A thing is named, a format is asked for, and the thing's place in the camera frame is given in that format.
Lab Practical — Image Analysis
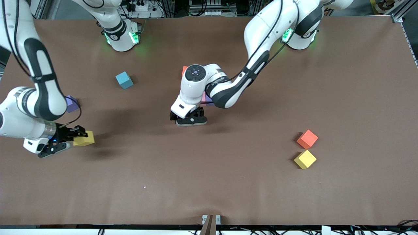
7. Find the yellow foam cube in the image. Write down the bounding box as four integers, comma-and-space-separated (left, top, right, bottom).
294, 149, 317, 169
73, 131, 95, 147

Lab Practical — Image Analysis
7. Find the brown table cover sheet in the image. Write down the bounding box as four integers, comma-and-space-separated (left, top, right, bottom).
0, 16, 418, 226

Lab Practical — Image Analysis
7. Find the cyan foam cube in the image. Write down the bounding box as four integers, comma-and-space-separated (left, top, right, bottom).
115, 71, 134, 89

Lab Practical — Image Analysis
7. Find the grey electronics rack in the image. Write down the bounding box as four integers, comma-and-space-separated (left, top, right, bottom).
189, 0, 226, 17

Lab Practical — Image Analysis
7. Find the white power strip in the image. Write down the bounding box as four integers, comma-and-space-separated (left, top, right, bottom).
126, 0, 164, 18

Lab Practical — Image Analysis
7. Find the black camera cable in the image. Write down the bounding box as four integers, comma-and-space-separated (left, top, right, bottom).
59, 96, 82, 128

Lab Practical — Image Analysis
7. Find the metal bracket with wooden strip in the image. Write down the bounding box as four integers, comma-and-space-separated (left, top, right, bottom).
202, 214, 221, 235

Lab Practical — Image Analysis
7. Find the aluminium frame post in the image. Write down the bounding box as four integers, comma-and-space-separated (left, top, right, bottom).
390, 0, 418, 23
31, 0, 49, 20

